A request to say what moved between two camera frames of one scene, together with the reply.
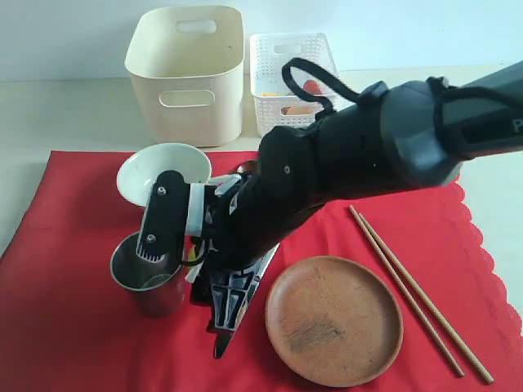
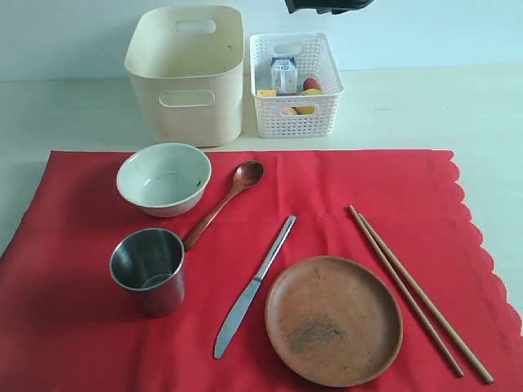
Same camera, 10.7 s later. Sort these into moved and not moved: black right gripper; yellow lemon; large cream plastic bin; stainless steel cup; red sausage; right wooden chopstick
Moved: black right gripper; yellow lemon
Not moved: large cream plastic bin; right wooden chopstick; stainless steel cup; red sausage
